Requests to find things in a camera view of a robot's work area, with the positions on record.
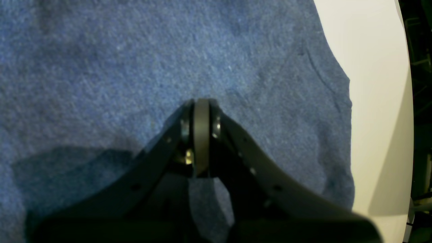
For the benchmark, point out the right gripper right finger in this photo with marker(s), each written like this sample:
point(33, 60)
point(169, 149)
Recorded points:
point(268, 205)

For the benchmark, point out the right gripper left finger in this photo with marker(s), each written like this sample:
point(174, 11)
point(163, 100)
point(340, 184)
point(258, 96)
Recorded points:
point(148, 204)

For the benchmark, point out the dark blue t-shirt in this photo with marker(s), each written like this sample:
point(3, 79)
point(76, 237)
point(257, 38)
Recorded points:
point(87, 84)

